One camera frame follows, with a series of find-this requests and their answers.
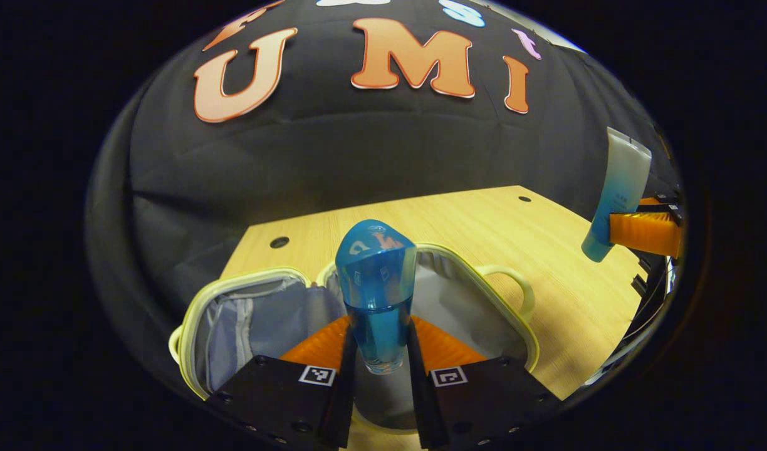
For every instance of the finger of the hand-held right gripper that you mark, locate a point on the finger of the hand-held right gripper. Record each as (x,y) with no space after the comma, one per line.
(662,200)
(646,233)

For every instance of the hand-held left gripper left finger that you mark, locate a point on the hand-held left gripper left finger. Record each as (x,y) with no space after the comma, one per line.
(343,401)

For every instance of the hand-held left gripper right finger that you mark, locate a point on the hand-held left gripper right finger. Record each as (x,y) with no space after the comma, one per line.
(421,401)

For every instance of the pale blue squeeze tube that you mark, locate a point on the pale blue squeeze tube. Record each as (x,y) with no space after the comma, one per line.
(621,181)

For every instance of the blue glass bottle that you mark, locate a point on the blue glass bottle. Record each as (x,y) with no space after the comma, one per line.
(376,275)

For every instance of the black backdrop cloth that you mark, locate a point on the black backdrop cloth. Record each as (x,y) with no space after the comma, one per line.
(296,163)

